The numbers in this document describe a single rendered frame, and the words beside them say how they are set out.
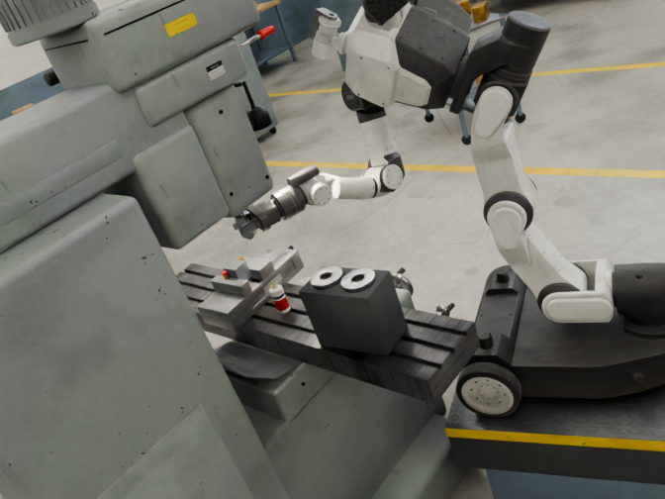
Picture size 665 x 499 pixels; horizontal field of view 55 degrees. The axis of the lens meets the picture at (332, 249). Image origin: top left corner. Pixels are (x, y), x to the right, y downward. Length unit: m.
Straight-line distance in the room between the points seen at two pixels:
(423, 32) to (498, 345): 0.98
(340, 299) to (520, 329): 0.80
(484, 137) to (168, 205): 0.86
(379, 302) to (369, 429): 0.72
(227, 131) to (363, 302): 0.56
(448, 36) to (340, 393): 1.10
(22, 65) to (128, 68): 7.12
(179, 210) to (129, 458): 0.58
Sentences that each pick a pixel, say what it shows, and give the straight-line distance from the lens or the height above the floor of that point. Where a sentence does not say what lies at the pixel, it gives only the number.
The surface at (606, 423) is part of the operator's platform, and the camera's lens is 2.14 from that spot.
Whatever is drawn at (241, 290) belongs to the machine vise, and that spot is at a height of 1.02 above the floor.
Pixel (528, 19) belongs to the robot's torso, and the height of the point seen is 1.54.
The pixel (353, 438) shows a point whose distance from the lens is 2.18.
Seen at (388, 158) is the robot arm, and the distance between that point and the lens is 2.04.
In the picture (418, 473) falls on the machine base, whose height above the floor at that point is 0.20.
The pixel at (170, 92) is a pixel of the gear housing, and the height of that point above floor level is 1.68.
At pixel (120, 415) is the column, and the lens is 1.49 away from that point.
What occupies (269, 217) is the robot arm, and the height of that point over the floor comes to 1.24.
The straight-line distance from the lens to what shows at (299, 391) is 1.91.
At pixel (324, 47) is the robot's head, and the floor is 1.60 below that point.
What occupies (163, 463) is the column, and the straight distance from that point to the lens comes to 1.59.
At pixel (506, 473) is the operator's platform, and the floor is 0.20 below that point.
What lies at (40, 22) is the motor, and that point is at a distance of 1.52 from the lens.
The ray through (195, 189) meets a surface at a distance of 1.63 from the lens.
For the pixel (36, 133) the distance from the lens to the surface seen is 1.45.
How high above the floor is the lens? 1.97
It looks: 28 degrees down
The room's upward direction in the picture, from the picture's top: 20 degrees counter-clockwise
